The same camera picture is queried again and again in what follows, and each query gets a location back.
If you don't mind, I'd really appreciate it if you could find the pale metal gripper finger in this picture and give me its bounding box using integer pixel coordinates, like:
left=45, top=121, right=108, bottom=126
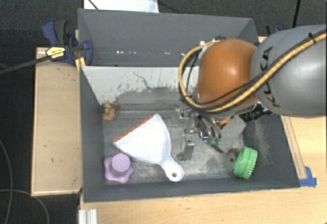
left=172, top=107, right=196, bottom=134
left=176, top=134, right=196, bottom=162

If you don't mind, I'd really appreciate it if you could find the grey foam block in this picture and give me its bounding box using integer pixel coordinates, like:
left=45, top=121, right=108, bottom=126
left=219, top=115, right=247, bottom=154

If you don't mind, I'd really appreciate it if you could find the white dustpan with orange edge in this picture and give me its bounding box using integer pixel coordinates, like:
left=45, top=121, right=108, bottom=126
left=112, top=113, right=185, bottom=183

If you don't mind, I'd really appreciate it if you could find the green ribbed round lid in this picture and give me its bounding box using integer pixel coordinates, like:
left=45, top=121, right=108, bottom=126
left=232, top=146, right=259, bottom=180

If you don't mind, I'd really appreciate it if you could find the purple flower-shaped toy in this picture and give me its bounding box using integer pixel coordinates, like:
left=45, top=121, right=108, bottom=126
left=103, top=153, right=136, bottom=185

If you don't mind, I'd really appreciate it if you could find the small multicoloured toy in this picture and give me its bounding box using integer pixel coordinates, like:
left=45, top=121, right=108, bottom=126
left=101, top=101, right=121, bottom=120

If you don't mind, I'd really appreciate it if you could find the grey metal bin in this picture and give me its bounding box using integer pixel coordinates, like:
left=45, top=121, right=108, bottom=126
left=77, top=8, right=301, bottom=203

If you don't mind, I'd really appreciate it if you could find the black cylinder on white bracket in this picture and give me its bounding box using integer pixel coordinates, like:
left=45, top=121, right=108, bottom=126
left=239, top=103, right=272, bottom=123

